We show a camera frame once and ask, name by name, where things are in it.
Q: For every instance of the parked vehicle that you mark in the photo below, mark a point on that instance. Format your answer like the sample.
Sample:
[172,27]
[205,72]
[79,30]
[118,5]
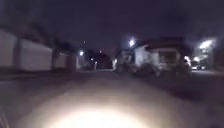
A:
[199,64]

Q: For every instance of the white house with dark roof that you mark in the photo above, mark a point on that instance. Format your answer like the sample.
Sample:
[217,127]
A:
[156,55]

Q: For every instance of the pale boundary wall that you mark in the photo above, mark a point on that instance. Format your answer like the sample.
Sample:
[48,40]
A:
[33,55]

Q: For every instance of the grey asphalt road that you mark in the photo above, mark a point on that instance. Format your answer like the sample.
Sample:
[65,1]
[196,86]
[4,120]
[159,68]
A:
[110,96]

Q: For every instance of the street lamp pole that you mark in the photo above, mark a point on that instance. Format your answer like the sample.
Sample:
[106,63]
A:
[132,50]

